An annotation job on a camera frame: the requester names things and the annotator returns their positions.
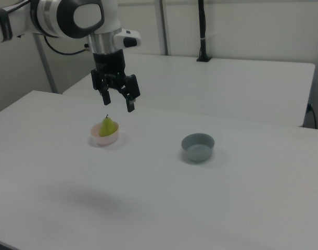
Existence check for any black velcro strap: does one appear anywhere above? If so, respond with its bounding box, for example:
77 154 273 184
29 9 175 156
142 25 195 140
0 8 14 40

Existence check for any pink plastic bowl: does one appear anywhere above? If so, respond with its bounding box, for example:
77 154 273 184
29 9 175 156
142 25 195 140
90 122 121 146

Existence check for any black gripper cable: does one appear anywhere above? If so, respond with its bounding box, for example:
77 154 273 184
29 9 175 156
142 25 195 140
43 35 91 56

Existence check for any black wall power cable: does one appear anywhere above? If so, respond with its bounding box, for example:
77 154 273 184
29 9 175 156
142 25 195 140
306 103 318 129

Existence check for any grey metal frame post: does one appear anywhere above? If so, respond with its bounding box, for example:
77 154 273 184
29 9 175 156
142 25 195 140
32 33 58 94
155 0 170 56

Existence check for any black camera pole with base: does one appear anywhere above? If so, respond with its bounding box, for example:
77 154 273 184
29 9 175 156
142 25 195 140
196 0 212 63

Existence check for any grey plastic bowl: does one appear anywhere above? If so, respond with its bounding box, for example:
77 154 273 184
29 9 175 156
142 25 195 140
181 133 215 162

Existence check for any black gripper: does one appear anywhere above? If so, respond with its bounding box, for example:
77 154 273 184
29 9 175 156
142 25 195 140
91 49 142 113

